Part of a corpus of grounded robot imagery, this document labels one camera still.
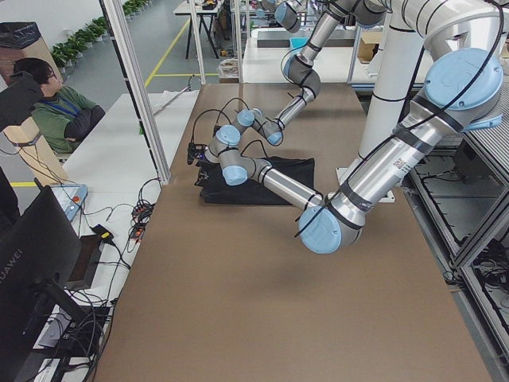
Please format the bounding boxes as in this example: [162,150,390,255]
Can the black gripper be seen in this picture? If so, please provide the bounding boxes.
[194,167,217,191]

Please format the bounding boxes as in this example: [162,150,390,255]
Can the black printed t-shirt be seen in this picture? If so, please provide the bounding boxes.
[198,156,317,207]

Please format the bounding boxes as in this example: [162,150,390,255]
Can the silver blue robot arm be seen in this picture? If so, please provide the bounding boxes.
[252,0,387,146]
[188,1,508,254]

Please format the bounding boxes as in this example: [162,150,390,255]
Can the blue white teach pendant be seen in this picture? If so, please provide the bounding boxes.
[51,184,88,221]

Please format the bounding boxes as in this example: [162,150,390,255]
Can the seated person green shirt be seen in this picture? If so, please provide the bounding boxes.
[14,57,106,154]

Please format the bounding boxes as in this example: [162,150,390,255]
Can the blue plastic bin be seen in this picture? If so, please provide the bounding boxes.
[289,37,309,51]

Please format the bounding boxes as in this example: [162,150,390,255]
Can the black Huawei monitor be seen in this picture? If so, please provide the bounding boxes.
[1,186,91,381]

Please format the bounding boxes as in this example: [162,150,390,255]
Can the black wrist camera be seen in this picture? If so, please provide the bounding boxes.
[186,142,208,165]

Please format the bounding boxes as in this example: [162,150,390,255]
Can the aluminium frame post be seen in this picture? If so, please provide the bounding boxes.
[99,0,171,185]

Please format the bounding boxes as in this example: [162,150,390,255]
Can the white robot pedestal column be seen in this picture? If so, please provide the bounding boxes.
[336,0,433,204]

